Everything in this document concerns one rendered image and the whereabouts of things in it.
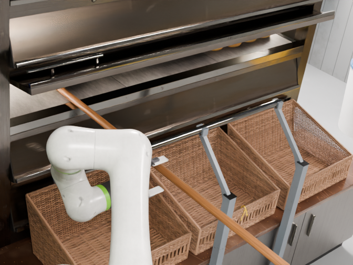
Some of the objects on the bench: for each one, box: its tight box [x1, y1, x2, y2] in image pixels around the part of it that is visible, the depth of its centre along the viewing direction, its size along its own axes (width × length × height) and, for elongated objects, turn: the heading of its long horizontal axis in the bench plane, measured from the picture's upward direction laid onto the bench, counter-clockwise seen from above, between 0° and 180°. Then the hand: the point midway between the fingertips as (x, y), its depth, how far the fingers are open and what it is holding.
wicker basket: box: [227, 99, 353, 210], centre depth 357 cm, size 49×56×28 cm
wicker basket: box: [25, 169, 192, 265], centre depth 284 cm, size 49×56×28 cm
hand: (161, 174), depth 241 cm, fingers open, 13 cm apart
